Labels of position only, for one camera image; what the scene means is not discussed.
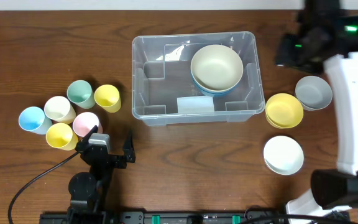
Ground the yellow cup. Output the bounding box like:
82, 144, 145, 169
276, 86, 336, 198
46, 123, 78, 151
94, 85, 121, 113

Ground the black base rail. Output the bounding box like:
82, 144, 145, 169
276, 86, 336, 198
39, 210, 351, 224

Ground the green cup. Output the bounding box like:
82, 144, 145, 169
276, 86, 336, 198
67, 80, 96, 109

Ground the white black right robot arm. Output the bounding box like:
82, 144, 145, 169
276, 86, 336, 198
275, 0, 358, 223

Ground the small grey bowl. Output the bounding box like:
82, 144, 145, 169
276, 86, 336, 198
295, 76, 333, 111

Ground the pink cup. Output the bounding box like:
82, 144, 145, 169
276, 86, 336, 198
73, 112, 103, 137

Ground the clear plastic storage container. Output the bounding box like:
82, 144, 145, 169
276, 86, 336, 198
132, 31, 265, 126

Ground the dark blue bowl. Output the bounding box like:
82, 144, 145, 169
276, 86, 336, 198
195, 83, 237, 97
191, 75, 243, 97

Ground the small yellow bowl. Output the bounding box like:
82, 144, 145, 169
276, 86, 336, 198
265, 93, 304, 129

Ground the yellow cup lower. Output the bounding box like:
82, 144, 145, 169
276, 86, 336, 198
46, 123, 78, 151

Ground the large cream bowl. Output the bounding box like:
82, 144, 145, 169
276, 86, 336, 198
190, 45, 244, 91

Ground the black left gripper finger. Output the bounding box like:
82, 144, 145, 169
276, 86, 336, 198
122, 131, 136, 163
77, 125, 99, 146

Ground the small white bowl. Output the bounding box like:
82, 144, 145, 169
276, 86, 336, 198
263, 136, 305, 175

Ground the blue cup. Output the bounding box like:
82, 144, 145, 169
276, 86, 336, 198
18, 106, 53, 135

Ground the yellow cup upper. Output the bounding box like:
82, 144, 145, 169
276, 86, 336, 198
94, 85, 121, 113

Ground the cream cup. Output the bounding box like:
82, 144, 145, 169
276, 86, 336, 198
44, 96, 76, 124

